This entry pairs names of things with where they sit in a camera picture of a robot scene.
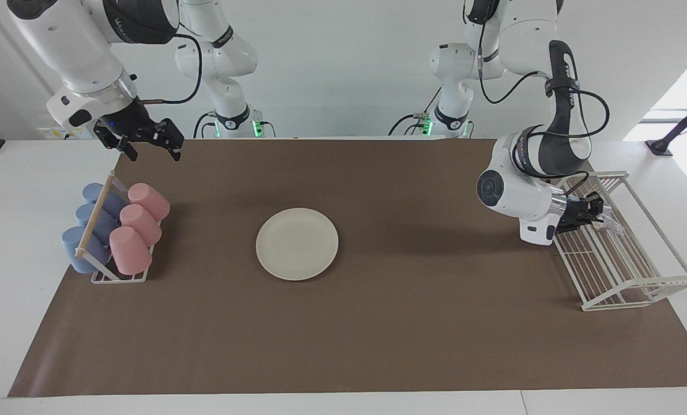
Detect clear plastic wrap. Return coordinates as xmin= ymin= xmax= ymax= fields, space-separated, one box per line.
xmin=594 ymin=213 xmax=624 ymax=237

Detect round cream plate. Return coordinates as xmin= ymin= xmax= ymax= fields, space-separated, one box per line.
xmin=255 ymin=207 xmax=339 ymax=281

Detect pink plastic cup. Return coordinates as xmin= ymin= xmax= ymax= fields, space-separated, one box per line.
xmin=119 ymin=204 xmax=163 ymax=247
xmin=109 ymin=226 xmax=153 ymax=276
xmin=127 ymin=183 xmax=171 ymax=222

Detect blue plastic cup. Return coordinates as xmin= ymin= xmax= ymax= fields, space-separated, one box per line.
xmin=76 ymin=203 xmax=119 ymax=246
xmin=82 ymin=183 xmax=128 ymax=218
xmin=61 ymin=226 xmax=114 ymax=274

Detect black clamp stand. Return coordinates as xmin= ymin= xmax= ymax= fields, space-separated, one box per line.
xmin=646 ymin=93 xmax=687 ymax=156

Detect brown table mat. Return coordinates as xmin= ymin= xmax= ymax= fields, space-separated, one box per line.
xmin=7 ymin=138 xmax=687 ymax=398

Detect black right base cable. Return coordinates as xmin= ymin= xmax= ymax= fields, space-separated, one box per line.
xmin=192 ymin=111 xmax=220 ymax=139

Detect black base cable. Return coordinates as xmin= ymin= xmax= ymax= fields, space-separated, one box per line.
xmin=192 ymin=111 xmax=220 ymax=139
xmin=387 ymin=86 xmax=443 ymax=138

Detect white wall outlet box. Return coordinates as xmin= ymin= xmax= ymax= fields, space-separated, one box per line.
xmin=35 ymin=124 xmax=99 ymax=140

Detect wire cup rack wooden handle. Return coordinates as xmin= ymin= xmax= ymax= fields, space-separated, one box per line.
xmin=74 ymin=170 xmax=160 ymax=284

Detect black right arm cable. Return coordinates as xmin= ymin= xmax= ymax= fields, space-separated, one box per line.
xmin=136 ymin=33 xmax=203 ymax=105

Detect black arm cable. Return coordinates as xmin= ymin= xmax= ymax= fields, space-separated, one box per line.
xmin=477 ymin=17 xmax=610 ymax=199
xmin=136 ymin=33 xmax=203 ymax=105

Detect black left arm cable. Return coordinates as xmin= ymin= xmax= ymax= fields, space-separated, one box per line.
xmin=477 ymin=17 xmax=610 ymax=199

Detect white wire dish rack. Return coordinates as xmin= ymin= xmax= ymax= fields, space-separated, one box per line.
xmin=536 ymin=170 xmax=687 ymax=312

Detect black left base cable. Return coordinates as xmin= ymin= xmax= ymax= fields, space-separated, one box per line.
xmin=387 ymin=86 xmax=443 ymax=138

